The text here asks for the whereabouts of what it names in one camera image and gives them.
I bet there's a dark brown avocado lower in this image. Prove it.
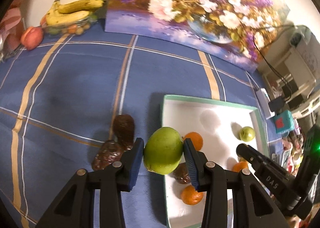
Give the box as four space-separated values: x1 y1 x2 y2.
92 140 127 171

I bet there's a teal toy box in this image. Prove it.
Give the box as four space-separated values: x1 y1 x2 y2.
273 110 295 134

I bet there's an orange in tray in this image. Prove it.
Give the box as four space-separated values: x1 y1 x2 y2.
183 131 203 151

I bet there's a blue plaid tablecloth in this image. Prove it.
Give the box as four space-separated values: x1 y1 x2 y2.
1 22 264 227

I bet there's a yellow banana bunch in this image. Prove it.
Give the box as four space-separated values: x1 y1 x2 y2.
45 0 105 26

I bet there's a floral painting canvas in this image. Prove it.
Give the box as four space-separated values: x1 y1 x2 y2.
105 0 290 71

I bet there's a white tray teal rim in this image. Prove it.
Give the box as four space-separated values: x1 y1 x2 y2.
162 95 270 227

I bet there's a large green mango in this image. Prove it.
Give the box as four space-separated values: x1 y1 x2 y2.
143 127 183 175

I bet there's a dark brown avocado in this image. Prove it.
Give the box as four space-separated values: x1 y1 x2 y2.
112 114 135 150
92 140 127 171

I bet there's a white power strip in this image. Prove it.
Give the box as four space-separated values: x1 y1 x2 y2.
255 88 274 119

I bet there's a red apple front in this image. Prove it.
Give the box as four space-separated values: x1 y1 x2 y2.
21 27 43 50

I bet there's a dark brown avocado upper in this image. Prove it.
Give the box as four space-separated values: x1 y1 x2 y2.
112 114 135 150

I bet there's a black power adapter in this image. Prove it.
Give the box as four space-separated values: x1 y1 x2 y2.
268 96 285 112

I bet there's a dark avocado in tray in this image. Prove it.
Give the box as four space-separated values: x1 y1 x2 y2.
172 162 191 185

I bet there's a black power cable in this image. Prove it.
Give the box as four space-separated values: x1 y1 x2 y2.
253 23 313 98

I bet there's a small orange near finger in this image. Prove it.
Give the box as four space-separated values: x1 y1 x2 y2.
232 161 248 173

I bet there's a large orange on cloth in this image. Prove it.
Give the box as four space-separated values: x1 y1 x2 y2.
180 185 204 206

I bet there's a clear plastic fruit container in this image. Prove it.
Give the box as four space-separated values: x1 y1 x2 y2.
41 13 98 35

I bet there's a small green apple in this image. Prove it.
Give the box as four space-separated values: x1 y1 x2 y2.
239 127 255 142

